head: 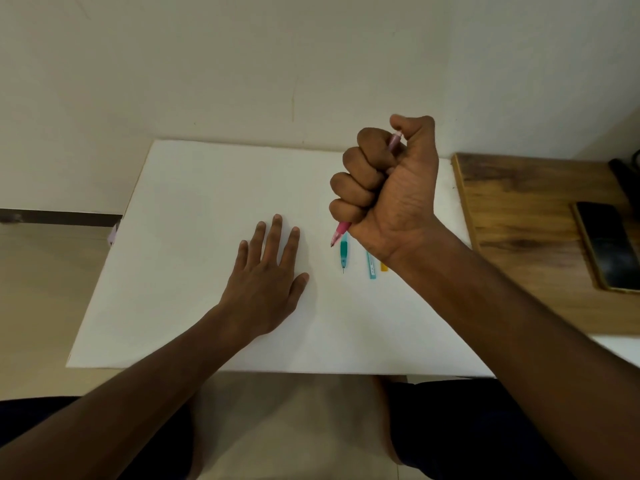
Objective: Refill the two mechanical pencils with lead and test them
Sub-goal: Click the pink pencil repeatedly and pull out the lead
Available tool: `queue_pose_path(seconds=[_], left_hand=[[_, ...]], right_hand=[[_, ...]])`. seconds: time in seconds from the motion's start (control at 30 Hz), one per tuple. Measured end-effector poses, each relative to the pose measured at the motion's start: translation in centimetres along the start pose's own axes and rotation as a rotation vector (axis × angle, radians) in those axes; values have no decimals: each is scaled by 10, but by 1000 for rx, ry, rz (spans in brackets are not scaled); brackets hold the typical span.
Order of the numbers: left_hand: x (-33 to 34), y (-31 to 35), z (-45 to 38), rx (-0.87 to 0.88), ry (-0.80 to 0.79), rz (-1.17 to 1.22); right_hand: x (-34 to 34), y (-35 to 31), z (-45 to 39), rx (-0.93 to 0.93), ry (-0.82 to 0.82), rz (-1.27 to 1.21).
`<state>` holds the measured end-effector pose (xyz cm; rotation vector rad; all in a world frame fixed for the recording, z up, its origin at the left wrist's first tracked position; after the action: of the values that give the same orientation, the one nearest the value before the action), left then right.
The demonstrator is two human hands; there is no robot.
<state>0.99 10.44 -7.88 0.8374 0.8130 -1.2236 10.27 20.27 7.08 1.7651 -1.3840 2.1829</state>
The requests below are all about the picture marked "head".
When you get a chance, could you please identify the person's left hand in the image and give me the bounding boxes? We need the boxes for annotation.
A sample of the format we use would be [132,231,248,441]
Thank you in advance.
[219,214,310,340]

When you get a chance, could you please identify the person's right hand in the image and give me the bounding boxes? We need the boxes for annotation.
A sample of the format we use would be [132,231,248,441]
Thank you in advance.
[328,114,446,269]

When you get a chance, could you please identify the pink pen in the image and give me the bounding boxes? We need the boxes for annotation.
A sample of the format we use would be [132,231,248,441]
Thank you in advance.
[330,131,404,248]

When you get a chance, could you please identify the person's right forearm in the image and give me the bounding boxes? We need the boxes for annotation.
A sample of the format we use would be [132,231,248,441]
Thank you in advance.
[385,217,640,480]

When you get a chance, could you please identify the person's left forearm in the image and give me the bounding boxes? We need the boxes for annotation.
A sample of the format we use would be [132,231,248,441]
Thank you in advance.
[0,305,261,480]

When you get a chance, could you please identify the wooden table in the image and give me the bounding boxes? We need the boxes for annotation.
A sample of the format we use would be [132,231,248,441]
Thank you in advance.
[451,153,640,336]

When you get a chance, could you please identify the person's right leg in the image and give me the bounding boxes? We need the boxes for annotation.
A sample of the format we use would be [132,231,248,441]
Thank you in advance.
[375,377,403,466]

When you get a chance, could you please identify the black object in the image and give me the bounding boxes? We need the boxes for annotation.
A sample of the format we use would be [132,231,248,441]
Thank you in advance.
[608,150,640,216]

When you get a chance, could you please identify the black smartphone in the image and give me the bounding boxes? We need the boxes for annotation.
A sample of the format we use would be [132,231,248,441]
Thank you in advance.
[571,201,640,294]

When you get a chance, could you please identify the person's dark shorts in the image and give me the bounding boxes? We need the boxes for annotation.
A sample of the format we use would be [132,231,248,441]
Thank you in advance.
[0,377,576,480]

